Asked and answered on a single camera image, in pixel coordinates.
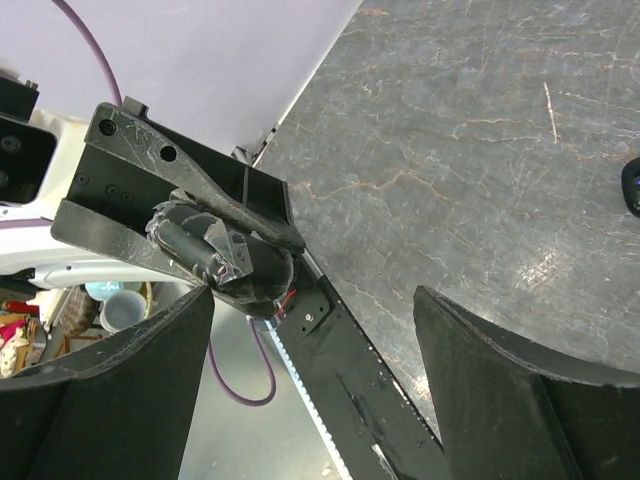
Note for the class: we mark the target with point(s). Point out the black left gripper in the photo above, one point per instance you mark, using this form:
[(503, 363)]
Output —
[(130, 164)]

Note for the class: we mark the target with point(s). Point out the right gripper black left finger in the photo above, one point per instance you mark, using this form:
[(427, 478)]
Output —
[(120, 408)]

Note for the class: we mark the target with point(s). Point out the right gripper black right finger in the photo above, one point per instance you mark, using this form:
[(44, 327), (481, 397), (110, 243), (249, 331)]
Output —
[(510, 408)]

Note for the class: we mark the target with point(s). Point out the black case with gold line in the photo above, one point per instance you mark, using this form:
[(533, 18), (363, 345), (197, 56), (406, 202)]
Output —
[(630, 184)]

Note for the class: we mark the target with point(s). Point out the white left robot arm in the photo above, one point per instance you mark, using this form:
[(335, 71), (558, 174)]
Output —
[(31, 259)]

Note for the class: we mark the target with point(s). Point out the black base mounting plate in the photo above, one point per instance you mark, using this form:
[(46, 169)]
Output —
[(377, 429)]

